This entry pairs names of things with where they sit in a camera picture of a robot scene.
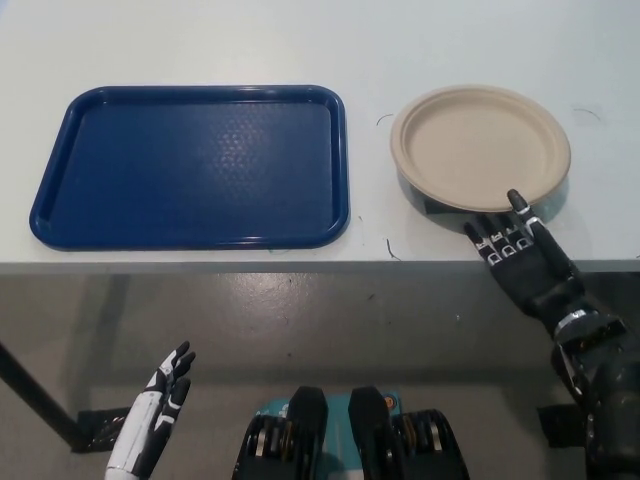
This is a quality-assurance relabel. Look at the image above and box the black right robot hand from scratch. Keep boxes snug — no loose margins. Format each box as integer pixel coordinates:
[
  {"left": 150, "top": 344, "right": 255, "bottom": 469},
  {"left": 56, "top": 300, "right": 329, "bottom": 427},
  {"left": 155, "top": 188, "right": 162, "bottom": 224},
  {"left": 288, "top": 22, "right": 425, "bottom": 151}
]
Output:
[{"left": 463, "top": 188, "right": 601, "bottom": 334}]

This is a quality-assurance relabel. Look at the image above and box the robot legs and base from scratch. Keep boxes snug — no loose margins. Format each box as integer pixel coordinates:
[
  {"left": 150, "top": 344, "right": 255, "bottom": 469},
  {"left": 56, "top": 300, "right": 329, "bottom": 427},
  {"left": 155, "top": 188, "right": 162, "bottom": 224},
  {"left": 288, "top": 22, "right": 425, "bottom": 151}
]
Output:
[{"left": 232, "top": 385, "right": 474, "bottom": 480}]

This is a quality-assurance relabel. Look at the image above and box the grey perforated plastic basket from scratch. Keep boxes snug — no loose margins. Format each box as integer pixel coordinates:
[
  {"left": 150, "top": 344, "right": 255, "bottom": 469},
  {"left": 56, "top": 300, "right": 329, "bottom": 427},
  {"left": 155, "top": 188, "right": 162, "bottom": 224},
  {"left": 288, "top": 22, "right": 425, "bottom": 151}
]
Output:
[{"left": 397, "top": 167, "right": 570, "bottom": 221}]

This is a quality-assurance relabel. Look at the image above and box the beige paper plate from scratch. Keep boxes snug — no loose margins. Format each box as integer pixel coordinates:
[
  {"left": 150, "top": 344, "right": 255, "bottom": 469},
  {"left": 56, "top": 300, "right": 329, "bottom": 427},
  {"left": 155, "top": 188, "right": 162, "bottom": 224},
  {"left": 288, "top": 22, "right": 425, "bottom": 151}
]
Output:
[{"left": 387, "top": 83, "right": 572, "bottom": 212}]

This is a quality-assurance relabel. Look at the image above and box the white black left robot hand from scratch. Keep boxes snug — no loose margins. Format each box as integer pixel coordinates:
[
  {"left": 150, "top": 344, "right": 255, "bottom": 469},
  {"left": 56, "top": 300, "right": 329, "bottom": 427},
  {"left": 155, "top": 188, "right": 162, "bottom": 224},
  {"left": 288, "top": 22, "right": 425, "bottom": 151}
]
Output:
[{"left": 104, "top": 341, "right": 197, "bottom": 476}]

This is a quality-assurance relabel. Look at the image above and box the blue plastic serving tray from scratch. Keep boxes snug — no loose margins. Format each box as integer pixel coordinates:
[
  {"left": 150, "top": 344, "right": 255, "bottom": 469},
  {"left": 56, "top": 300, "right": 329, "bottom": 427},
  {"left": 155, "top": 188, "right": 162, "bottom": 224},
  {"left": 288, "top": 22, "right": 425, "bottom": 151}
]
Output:
[{"left": 28, "top": 83, "right": 351, "bottom": 251}]

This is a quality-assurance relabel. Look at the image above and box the black metal table leg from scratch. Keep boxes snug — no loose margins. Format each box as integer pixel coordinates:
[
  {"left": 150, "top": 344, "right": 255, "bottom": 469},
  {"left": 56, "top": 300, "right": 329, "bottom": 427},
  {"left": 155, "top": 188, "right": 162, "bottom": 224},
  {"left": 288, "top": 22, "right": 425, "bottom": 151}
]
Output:
[{"left": 0, "top": 339, "right": 129, "bottom": 454}]

